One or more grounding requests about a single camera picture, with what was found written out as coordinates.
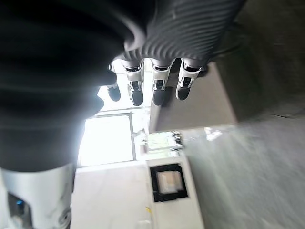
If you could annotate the white cabinet with black oven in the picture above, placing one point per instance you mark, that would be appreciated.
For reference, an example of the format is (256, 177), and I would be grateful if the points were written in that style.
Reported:
(133, 195)

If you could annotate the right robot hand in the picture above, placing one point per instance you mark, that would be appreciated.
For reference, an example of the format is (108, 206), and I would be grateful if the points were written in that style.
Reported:
(59, 71)

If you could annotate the black built-in oven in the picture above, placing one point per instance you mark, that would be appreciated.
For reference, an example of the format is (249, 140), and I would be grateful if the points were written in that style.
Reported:
(168, 182)

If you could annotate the bright window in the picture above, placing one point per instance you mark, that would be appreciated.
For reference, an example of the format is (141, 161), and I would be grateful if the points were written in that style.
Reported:
(107, 138)

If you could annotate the white countertop with clutter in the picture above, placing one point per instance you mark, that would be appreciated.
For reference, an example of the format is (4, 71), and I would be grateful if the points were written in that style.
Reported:
(162, 143)

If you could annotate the grey wall cabinet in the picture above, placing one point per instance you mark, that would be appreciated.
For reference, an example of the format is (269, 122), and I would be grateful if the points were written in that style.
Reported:
(197, 105)

